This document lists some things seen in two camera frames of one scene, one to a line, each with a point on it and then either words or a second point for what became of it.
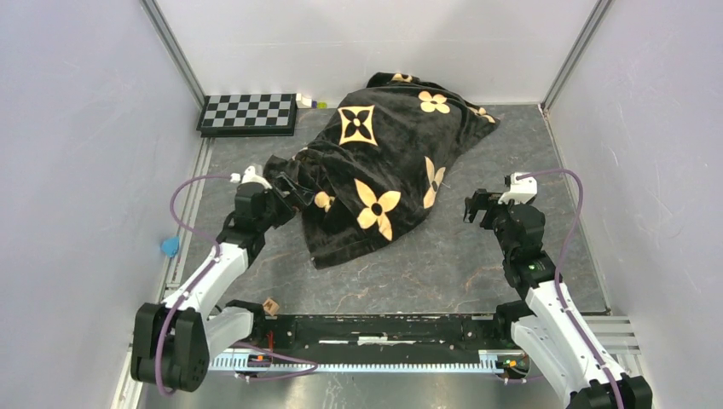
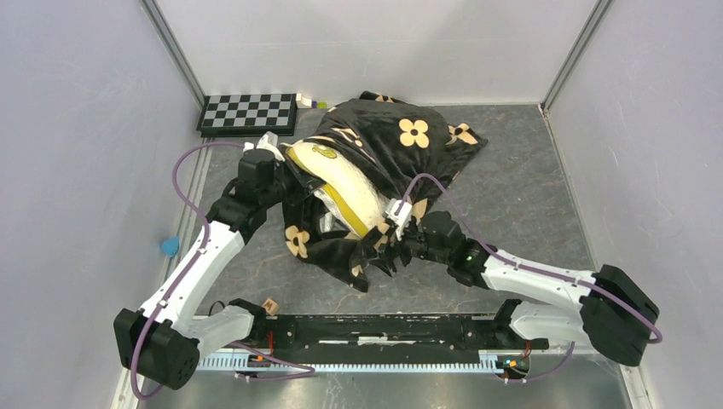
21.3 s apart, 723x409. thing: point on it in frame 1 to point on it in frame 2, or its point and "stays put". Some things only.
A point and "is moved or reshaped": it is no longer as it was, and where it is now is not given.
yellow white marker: (303, 102) stays put
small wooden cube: (270, 307) stays put
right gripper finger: (470, 213) to (387, 265)
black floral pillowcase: (374, 169) is moved or reshaped
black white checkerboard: (248, 116) stays put
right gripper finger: (480, 199) to (371, 238)
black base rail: (383, 342) stays put
